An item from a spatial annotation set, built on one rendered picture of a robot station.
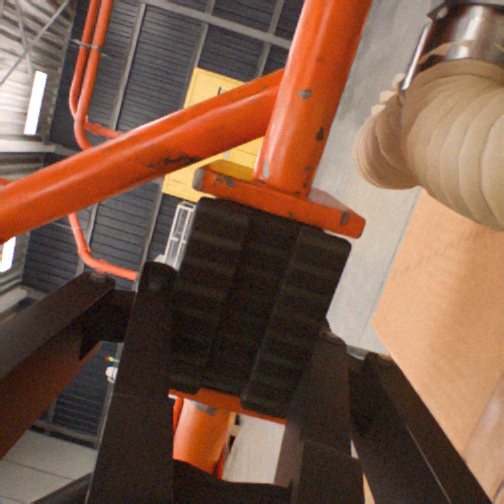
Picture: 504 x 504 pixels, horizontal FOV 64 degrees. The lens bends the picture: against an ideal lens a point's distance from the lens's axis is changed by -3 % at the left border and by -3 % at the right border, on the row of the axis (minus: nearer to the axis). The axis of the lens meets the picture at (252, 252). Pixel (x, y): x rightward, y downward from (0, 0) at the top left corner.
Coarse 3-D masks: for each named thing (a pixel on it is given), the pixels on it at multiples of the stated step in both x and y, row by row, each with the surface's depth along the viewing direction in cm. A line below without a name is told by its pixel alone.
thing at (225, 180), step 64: (256, 192) 13; (320, 192) 19; (192, 256) 13; (256, 256) 14; (320, 256) 13; (192, 320) 14; (256, 320) 14; (320, 320) 14; (192, 384) 14; (256, 384) 14
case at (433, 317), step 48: (432, 240) 29; (480, 240) 24; (384, 288) 35; (432, 288) 27; (480, 288) 22; (384, 336) 33; (432, 336) 26; (480, 336) 21; (432, 384) 24; (480, 384) 20; (480, 432) 19; (480, 480) 18
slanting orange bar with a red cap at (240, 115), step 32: (224, 96) 16; (256, 96) 15; (160, 128) 16; (192, 128) 16; (224, 128) 16; (256, 128) 16; (64, 160) 17; (96, 160) 16; (128, 160) 16; (160, 160) 16; (192, 160) 17; (0, 192) 17; (32, 192) 16; (64, 192) 16; (96, 192) 17; (0, 224) 17; (32, 224) 17
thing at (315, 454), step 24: (336, 336) 14; (312, 360) 12; (336, 360) 13; (312, 384) 11; (336, 384) 11; (312, 408) 10; (336, 408) 10; (288, 432) 11; (312, 432) 9; (336, 432) 9; (288, 456) 9; (312, 456) 8; (336, 456) 8; (288, 480) 8; (312, 480) 7; (336, 480) 7; (360, 480) 7
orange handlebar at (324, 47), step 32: (320, 0) 13; (352, 0) 13; (320, 32) 13; (352, 32) 13; (288, 64) 14; (320, 64) 13; (352, 64) 14; (288, 96) 14; (320, 96) 14; (288, 128) 14; (320, 128) 14; (256, 160) 19; (288, 160) 14; (192, 416) 17; (224, 416) 17; (192, 448) 17; (224, 448) 20
